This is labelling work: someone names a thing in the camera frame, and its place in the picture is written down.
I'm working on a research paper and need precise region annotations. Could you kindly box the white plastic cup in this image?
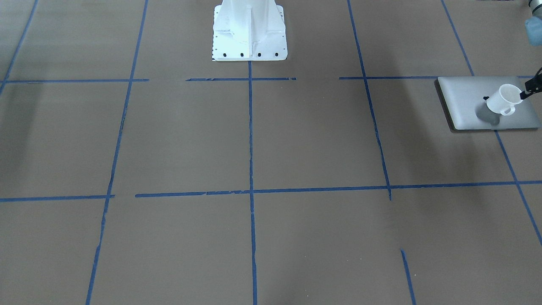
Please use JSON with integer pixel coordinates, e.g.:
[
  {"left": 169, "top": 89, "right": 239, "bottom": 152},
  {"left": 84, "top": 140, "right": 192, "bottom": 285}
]
[{"left": 486, "top": 84, "right": 523, "bottom": 116}]

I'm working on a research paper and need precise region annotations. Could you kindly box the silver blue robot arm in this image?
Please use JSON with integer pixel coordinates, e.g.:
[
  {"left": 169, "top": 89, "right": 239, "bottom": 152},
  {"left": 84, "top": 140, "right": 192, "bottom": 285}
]
[{"left": 520, "top": 0, "right": 542, "bottom": 100}]

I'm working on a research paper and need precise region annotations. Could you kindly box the grey closed laptop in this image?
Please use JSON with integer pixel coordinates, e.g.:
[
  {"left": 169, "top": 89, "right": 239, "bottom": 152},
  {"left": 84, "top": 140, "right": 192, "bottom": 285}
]
[{"left": 436, "top": 76, "right": 541, "bottom": 130}]

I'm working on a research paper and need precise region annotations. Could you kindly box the brown paper table cover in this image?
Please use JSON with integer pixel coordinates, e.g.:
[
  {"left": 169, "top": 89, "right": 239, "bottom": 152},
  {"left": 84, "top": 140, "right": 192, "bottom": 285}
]
[{"left": 1, "top": 0, "right": 541, "bottom": 305}]

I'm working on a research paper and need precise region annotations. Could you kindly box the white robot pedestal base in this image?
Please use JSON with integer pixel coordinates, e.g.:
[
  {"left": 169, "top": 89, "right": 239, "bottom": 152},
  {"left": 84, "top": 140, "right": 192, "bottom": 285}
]
[{"left": 211, "top": 0, "right": 288, "bottom": 61}]

